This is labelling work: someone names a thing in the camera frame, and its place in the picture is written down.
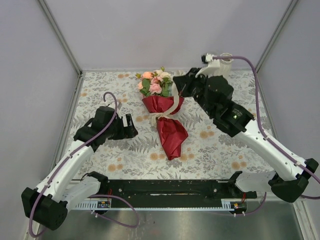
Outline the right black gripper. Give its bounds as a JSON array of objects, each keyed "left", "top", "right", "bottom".
[{"left": 172, "top": 67, "right": 216, "bottom": 117}]

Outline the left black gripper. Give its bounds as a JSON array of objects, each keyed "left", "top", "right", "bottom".
[{"left": 105, "top": 114, "right": 138, "bottom": 140}]

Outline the cream ribbon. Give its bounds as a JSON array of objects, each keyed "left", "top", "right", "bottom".
[{"left": 149, "top": 79, "right": 181, "bottom": 127}]

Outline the artificial flower bunch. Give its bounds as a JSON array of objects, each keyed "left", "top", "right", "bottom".
[{"left": 135, "top": 66, "right": 173, "bottom": 97}]

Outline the red wrapping paper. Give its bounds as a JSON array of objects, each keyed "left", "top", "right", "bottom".
[{"left": 142, "top": 95, "right": 189, "bottom": 161}]

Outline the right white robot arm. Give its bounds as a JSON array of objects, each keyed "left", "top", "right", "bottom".
[{"left": 173, "top": 68, "right": 319, "bottom": 203}]

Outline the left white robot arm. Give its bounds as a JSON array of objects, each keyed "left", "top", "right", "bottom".
[{"left": 21, "top": 106, "right": 138, "bottom": 231}]

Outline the white ribbed vase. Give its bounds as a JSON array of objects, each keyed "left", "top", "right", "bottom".
[{"left": 213, "top": 58, "right": 234, "bottom": 80}]

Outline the floral table mat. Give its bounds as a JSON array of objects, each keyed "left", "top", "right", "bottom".
[{"left": 68, "top": 72, "right": 271, "bottom": 179}]

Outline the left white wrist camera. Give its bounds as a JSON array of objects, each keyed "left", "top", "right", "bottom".
[{"left": 106, "top": 101, "right": 122, "bottom": 116}]

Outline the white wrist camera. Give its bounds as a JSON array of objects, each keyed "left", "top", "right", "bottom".
[
  {"left": 106, "top": 101, "right": 122, "bottom": 116},
  {"left": 195, "top": 53, "right": 220, "bottom": 77}
]

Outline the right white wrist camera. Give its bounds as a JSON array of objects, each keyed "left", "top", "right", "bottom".
[{"left": 195, "top": 53, "right": 220, "bottom": 77}]

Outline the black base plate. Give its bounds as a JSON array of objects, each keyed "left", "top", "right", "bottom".
[{"left": 97, "top": 179, "right": 244, "bottom": 209}]

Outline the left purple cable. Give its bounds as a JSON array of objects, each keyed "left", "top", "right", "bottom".
[{"left": 27, "top": 91, "right": 140, "bottom": 238}]

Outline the left aluminium frame post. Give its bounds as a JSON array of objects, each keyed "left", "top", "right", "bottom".
[{"left": 36, "top": 0, "right": 83, "bottom": 76}]

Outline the white slotted cable duct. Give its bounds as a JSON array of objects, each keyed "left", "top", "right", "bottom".
[{"left": 74, "top": 198, "right": 232, "bottom": 210}]

